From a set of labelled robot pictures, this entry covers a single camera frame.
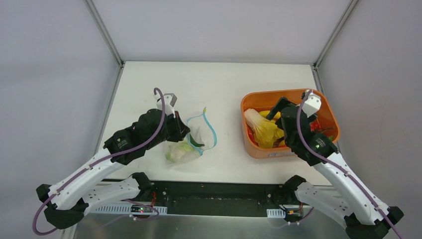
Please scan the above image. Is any white cauliflower toy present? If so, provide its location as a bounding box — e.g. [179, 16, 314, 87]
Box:
[165, 141, 200, 163]

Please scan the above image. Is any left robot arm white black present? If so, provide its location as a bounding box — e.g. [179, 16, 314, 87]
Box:
[36, 109, 190, 230]

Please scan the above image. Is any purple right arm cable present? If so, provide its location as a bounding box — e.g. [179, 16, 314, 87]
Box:
[296, 90, 405, 239]

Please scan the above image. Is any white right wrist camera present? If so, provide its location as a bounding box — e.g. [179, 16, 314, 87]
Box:
[302, 90, 322, 118]

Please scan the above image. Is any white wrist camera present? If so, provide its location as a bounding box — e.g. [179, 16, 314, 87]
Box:
[154, 93, 177, 116]
[302, 90, 322, 118]

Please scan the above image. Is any yellow napa cabbage toy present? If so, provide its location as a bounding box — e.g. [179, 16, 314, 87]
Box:
[244, 109, 284, 148]

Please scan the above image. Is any orange plastic basket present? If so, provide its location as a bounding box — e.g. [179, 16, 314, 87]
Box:
[240, 89, 340, 159]

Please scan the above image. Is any green cucumber toy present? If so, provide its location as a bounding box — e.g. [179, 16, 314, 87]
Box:
[188, 133, 205, 147]

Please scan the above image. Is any clear zip top bag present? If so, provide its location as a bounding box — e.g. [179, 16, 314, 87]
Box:
[165, 108, 217, 167]

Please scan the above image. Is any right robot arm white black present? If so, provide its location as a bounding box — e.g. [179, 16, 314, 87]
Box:
[266, 95, 404, 239]

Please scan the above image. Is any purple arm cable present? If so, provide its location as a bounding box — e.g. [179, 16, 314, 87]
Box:
[32, 87, 166, 236]
[296, 90, 405, 239]

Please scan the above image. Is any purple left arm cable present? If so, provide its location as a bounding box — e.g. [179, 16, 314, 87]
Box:
[32, 87, 166, 236]

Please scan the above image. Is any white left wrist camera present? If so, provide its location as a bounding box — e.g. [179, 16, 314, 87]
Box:
[154, 93, 177, 116]

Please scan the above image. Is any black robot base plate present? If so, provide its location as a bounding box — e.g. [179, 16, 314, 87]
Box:
[133, 181, 304, 218]

